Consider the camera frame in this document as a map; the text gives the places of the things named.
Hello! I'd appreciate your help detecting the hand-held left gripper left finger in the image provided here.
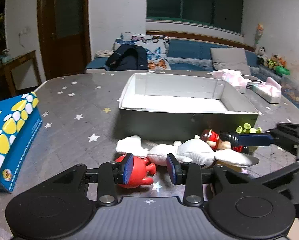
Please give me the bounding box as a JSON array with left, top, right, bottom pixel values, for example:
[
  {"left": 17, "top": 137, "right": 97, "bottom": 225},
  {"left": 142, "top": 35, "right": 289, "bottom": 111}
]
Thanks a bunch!
[{"left": 48, "top": 152, "right": 135, "bottom": 207}]

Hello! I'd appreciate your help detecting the dark blue backpack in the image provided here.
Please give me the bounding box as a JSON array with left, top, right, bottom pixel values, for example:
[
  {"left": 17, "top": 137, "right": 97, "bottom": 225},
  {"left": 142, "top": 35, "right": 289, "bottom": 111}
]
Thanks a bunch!
[{"left": 106, "top": 44, "right": 148, "bottom": 71}]

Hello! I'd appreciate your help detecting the butterfly print pillow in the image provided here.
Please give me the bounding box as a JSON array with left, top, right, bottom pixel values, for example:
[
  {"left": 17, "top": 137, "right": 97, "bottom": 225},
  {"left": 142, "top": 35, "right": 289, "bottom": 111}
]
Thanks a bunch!
[{"left": 119, "top": 32, "right": 171, "bottom": 70}]

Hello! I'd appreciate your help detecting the green toy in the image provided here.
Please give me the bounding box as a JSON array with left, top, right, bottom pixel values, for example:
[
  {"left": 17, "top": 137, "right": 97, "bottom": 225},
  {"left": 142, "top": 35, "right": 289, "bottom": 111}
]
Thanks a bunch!
[{"left": 236, "top": 123, "right": 263, "bottom": 134}]

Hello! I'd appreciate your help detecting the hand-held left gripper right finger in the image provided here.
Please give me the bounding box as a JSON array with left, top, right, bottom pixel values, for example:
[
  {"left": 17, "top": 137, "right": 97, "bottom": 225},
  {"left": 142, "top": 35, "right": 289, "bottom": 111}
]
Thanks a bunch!
[{"left": 166, "top": 153, "right": 255, "bottom": 207}]

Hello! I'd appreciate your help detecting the wooden side table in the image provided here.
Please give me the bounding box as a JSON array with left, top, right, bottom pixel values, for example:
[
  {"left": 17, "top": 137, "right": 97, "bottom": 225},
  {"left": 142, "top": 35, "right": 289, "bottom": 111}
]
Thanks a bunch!
[{"left": 0, "top": 50, "right": 41, "bottom": 95}]

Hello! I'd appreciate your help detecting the colourful picture box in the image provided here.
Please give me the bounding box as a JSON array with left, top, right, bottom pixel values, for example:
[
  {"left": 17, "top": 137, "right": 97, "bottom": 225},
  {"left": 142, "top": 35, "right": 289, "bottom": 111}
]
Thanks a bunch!
[{"left": 281, "top": 75, "right": 299, "bottom": 105}]

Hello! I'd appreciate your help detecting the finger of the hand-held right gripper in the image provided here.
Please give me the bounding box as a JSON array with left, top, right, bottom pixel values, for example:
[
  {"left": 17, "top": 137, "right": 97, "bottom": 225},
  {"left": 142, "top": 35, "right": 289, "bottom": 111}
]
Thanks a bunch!
[
  {"left": 221, "top": 122, "right": 299, "bottom": 155},
  {"left": 257, "top": 158, "right": 299, "bottom": 194}
]

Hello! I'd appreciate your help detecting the light cloth on sofa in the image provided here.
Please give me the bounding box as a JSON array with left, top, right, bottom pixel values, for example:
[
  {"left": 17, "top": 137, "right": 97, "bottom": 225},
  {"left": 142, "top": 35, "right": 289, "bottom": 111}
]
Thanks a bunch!
[{"left": 94, "top": 49, "right": 113, "bottom": 58}]

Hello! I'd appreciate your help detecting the brown wooden door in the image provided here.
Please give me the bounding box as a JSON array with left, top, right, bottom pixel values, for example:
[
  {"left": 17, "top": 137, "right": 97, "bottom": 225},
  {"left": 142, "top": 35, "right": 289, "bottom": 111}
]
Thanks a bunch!
[{"left": 37, "top": 0, "right": 92, "bottom": 80}]

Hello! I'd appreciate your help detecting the black-headed red toy figure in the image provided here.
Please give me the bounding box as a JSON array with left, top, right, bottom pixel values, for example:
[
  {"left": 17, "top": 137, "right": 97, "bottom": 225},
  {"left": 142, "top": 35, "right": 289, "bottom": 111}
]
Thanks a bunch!
[{"left": 199, "top": 128, "right": 242, "bottom": 153}]

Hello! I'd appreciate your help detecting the grey pillow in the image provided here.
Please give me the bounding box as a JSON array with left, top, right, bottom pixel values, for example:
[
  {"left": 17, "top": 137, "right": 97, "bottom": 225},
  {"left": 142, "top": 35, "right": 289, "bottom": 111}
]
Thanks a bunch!
[{"left": 210, "top": 47, "right": 252, "bottom": 76}]

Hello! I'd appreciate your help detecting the pink plastic bag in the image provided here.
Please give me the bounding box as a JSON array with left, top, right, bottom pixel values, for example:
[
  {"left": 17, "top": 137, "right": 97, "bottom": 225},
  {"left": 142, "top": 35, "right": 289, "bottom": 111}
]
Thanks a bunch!
[{"left": 208, "top": 69, "right": 248, "bottom": 93}]

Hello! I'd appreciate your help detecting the white pink tissue pack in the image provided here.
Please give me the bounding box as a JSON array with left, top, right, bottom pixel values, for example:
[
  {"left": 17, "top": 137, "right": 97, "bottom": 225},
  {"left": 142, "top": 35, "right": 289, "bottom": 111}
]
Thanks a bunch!
[{"left": 252, "top": 76, "right": 282, "bottom": 104}]

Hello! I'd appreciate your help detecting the blue yellow tissue box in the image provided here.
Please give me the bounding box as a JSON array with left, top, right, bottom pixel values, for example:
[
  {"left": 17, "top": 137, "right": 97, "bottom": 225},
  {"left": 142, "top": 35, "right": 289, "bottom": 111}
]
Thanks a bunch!
[{"left": 0, "top": 92, "right": 43, "bottom": 193}]

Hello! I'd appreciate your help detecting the round red toy figure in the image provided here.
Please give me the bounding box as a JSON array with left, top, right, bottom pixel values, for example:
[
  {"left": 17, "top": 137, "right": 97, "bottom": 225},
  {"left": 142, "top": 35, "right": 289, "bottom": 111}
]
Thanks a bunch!
[{"left": 114, "top": 154, "right": 156, "bottom": 188}]

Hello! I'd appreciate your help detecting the white cardboard box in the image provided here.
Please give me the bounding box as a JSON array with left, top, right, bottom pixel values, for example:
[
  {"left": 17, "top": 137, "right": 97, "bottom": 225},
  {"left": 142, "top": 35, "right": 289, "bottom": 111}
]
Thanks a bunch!
[{"left": 118, "top": 73, "right": 259, "bottom": 140}]

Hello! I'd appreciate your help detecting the black white plush toy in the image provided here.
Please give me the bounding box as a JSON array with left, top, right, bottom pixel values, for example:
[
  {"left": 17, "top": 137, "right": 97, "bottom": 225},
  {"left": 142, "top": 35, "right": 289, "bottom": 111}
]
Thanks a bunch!
[{"left": 257, "top": 47, "right": 268, "bottom": 65}]

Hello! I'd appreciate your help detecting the grey star-print tablecloth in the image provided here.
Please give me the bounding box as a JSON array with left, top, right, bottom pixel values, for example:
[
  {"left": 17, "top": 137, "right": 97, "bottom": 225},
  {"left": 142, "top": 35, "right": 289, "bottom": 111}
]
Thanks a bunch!
[{"left": 0, "top": 70, "right": 299, "bottom": 240}]

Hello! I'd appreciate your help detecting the green-framed window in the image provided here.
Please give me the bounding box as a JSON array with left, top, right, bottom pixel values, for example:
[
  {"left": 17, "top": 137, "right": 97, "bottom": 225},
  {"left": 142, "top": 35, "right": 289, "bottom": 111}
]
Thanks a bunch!
[{"left": 146, "top": 0, "right": 245, "bottom": 33}]

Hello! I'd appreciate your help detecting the blue sofa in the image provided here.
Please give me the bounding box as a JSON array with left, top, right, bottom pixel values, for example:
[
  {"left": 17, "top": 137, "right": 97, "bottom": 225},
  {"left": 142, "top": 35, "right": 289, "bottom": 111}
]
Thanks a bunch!
[{"left": 86, "top": 31, "right": 265, "bottom": 74}]

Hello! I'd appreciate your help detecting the flower bouquet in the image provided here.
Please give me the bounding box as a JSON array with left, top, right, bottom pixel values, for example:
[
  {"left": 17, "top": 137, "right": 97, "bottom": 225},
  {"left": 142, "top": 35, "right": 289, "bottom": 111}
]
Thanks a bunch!
[{"left": 254, "top": 22, "right": 265, "bottom": 47}]

